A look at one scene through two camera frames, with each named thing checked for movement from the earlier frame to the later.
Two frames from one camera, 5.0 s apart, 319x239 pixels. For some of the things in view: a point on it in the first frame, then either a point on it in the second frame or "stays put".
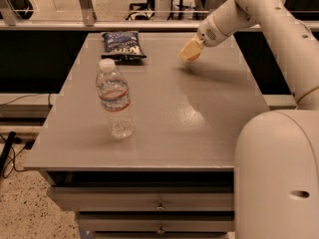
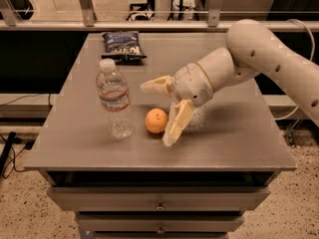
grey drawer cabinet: [141, 143] stays put
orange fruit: [191, 54] -> [157, 120]
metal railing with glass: [128, 7] stays put
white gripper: [208, 34] -> [189, 83]
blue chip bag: [123, 47] stays put
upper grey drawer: [147, 198] stays put
